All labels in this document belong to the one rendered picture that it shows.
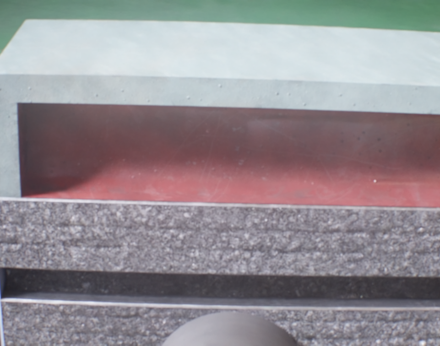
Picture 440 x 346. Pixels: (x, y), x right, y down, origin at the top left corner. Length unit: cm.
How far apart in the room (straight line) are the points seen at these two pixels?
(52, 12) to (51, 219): 22
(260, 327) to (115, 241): 8
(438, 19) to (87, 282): 33
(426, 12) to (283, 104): 29
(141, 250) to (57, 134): 7
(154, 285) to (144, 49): 12
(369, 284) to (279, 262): 5
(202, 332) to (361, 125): 13
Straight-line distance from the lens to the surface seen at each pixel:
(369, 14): 69
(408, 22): 68
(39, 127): 48
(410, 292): 51
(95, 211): 47
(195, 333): 48
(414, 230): 48
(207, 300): 50
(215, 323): 48
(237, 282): 50
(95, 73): 45
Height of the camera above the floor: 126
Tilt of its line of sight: 68 degrees down
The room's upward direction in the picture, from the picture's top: 177 degrees clockwise
